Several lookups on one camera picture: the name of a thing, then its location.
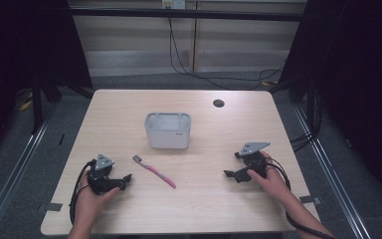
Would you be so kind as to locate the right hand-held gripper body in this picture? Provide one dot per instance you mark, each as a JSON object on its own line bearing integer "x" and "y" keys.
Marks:
{"x": 253, "y": 159}

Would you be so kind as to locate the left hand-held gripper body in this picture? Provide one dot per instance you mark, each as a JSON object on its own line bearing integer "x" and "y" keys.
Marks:
{"x": 102, "y": 172}

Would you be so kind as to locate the pink toothbrush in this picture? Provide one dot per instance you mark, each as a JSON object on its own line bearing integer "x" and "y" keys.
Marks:
{"x": 154, "y": 172}

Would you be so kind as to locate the white plastic container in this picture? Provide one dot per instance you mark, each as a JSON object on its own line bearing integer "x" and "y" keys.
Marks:
{"x": 168, "y": 132}

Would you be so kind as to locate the person's right hand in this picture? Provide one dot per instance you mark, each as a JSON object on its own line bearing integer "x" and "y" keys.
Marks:
{"x": 272, "y": 181}

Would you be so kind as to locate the person's left hand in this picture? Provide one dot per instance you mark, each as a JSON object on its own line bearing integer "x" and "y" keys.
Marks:
{"x": 94, "y": 202}

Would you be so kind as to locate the small black floor object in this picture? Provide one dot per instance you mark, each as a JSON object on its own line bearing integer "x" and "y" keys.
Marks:
{"x": 61, "y": 139}

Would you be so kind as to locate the grey tape piece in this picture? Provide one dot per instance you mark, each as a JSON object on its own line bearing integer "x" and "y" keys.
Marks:
{"x": 53, "y": 207}
{"x": 310, "y": 199}

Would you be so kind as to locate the black metal stand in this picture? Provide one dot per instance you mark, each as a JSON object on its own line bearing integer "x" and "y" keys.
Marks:
{"x": 37, "y": 106}

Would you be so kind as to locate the yellow floor tape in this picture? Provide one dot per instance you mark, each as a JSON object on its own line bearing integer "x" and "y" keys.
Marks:
{"x": 26, "y": 105}

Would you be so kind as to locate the black curtain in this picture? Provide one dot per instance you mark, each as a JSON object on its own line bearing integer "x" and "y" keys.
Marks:
{"x": 354, "y": 83}
{"x": 30, "y": 49}

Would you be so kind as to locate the metal floor rail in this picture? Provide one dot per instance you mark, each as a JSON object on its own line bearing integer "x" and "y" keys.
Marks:
{"x": 335, "y": 179}
{"x": 10, "y": 179}

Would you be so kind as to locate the black horizontal frame bar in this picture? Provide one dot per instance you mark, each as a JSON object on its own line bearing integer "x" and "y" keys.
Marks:
{"x": 185, "y": 14}

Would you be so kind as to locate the white wall power outlet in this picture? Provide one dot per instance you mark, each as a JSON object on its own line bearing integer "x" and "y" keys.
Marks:
{"x": 173, "y": 4}

